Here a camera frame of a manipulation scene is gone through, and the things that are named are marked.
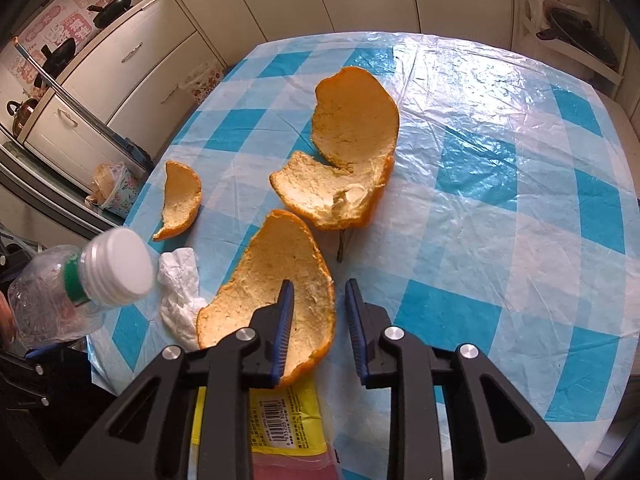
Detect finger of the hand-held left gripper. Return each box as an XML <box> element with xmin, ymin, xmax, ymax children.
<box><xmin>0</xmin><ymin>242</ymin><xmax>41</xmax><ymax>281</ymax></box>
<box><xmin>0</xmin><ymin>342</ymin><xmax>91</xmax><ymax>411</ymax></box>

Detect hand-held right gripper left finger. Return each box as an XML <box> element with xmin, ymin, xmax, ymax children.
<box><xmin>55</xmin><ymin>279</ymin><xmax>296</xmax><ymax>480</ymax></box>

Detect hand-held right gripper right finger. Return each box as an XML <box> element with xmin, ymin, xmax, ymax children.
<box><xmin>344</xmin><ymin>278</ymin><xmax>587</xmax><ymax>480</ymax></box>

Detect long orange peel piece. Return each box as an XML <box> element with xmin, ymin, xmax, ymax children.
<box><xmin>196</xmin><ymin>210</ymin><xmax>336</xmax><ymax>388</ymax></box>

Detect clear plastic bottle white cap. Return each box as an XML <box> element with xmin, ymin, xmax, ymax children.
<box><xmin>7</xmin><ymin>227</ymin><xmax>157</xmax><ymax>350</ymax></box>

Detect yellow plastic packet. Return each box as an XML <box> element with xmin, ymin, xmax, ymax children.
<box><xmin>192</xmin><ymin>375</ymin><xmax>343</xmax><ymax>480</ymax></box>

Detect white crumpled tissue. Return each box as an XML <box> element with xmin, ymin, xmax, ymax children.
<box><xmin>157</xmin><ymin>248</ymin><xmax>208</xmax><ymax>352</ymax></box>

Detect floral container with plastic bag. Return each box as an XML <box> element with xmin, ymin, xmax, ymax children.
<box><xmin>85</xmin><ymin>162</ymin><xmax>136</xmax><ymax>218</ymax></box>

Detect curled orange peel piece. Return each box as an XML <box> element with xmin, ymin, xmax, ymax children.
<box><xmin>270</xmin><ymin>150</ymin><xmax>395</xmax><ymax>232</ymax></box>

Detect metal kettle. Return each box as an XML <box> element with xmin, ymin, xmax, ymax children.
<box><xmin>6</xmin><ymin>99</ymin><xmax>40</xmax><ymax>136</ymax></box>

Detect small orange peel piece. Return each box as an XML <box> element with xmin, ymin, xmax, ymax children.
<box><xmin>152</xmin><ymin>161</ymin><xmax>203</xmax><ymax>242</ymax></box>

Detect blue checked plastic tablecloth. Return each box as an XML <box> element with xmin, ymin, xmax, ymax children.
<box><xmin>87</xmin><ymin>30</ymin><xmax>640</xmax><ymax>480</ymax></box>

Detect black wok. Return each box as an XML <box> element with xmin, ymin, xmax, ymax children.
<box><xmin>40</xmin><ymin>37</ymin><xmax>77</xmax><ymax>77</ymax></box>
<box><xmin>87</xmin><ymin>0</ymin><xmax>132</xmax><ymax>30</ymax></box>

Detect rounded orange peel piece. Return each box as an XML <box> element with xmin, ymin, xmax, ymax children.
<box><xmin>310</xmin><ymin>66</ymin><xmax>400</xmax><ymax>171</ymax></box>

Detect white kitchen base cabinets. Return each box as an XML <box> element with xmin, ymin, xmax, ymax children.
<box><xmin>22</xmin><ymin>0</ymin><xmax>521</xmax><ymax>171</ymax></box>

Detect floral wastebasket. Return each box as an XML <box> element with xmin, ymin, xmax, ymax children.
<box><xmin>187</xmin><ymin>60</ymin><xmax>226</xmax><ymax>106</ymax></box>

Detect white storage rack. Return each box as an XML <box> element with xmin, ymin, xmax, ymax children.
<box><xmin>515</xmin><ymin>0</ymin><xmax>632</xmax><ymax>86</ymax></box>

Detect black frying pan with lid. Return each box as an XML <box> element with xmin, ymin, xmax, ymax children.
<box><xmin>536</xmin><ymin>0</ymin><xmax>618</xmax><ymax>67</ymax></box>

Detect pink wall stickers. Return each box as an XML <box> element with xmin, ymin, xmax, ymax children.
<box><xmin>7</xmin><ymin>0</ymin><xmax>113</xmax><ymax>86</ymax></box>

